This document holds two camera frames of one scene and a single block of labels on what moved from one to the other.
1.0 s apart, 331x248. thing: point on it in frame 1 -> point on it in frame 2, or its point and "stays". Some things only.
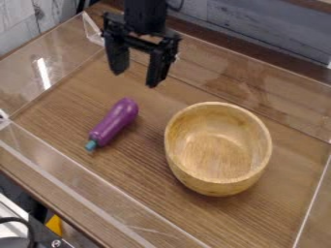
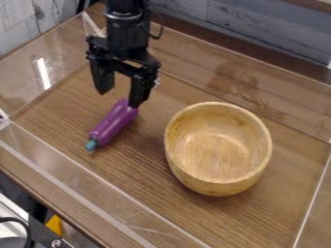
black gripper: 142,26 -> 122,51
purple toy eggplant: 120,117 stays
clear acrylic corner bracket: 94,32 stays
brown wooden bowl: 218,145 stays
